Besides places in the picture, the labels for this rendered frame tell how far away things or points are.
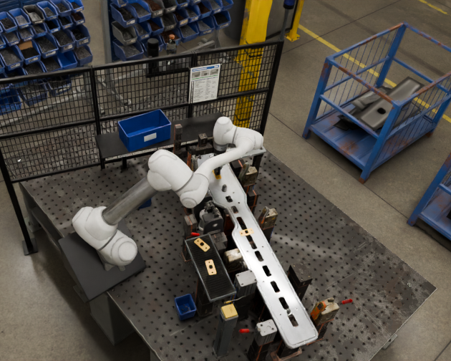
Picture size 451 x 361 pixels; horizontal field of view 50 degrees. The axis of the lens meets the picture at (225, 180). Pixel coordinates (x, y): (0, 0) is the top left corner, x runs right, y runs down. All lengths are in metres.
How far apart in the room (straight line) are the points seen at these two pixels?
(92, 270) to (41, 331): 0.91
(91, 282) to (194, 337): 0.66
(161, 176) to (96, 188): 1.17
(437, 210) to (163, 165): 2.93
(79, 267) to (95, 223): 0.36
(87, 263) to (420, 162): 3.53
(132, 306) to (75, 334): 0.83
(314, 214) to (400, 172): 1.80
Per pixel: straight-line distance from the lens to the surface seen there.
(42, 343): 3.66
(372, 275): 3.26
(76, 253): 2.88
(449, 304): 4.30
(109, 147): 3.21
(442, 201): 4.73
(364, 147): 4.89
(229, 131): 2.77
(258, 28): 3.27
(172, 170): 2.29
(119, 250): 2.66
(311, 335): 2.59
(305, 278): 2.71
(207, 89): 3.33
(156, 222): 3.21
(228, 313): 2.38
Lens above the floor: 3.27
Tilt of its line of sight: 47 degrees down
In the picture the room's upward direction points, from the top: 9 degrees clockwise
